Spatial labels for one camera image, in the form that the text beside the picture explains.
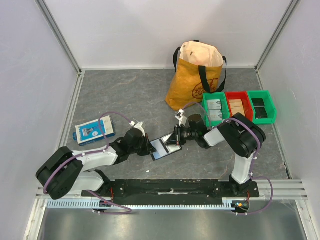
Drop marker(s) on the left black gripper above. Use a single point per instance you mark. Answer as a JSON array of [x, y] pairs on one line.
[[148, 147]]

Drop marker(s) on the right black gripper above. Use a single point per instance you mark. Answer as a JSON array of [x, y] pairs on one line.
[[178, 135]]

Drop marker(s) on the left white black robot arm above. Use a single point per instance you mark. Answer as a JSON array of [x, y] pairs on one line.
[[67, 170]]

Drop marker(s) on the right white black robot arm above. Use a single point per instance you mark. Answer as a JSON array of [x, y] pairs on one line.
[[242, 135]]

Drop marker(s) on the silver cards stack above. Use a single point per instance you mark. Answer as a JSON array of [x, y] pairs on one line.
[[215, 109]]

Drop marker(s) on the blue white card box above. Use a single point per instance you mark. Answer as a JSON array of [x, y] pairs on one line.
[[89, 132]]

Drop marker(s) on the gold cards stack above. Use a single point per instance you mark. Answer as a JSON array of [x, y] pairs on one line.
[[236, 107]]

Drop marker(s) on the black cards stack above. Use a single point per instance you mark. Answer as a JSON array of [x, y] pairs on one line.
[[259, 108]]

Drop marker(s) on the left green plastic bin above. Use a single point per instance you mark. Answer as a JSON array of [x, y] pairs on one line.
[[225, 110]]

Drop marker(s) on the green plastic bin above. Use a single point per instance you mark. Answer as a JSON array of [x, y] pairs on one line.
[[225, 110], [269, 105]]

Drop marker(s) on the yellow tote bag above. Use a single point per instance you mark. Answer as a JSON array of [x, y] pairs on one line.
[[198, 67]]

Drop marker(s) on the red plastic bin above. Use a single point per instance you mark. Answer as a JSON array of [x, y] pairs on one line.
[[243, 95]]

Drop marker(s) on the right green plastic bin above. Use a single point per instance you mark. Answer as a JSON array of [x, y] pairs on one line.
[[269, 105]]

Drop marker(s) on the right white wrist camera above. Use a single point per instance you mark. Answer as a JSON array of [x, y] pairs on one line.
[[182, 119]]

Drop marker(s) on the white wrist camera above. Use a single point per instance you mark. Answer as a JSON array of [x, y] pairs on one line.
[[139, 126], [182, 119]]

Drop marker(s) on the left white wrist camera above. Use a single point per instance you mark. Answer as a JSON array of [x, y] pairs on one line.
[[139, 126]]

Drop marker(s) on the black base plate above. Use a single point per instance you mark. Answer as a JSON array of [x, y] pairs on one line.
[[125, 188]]

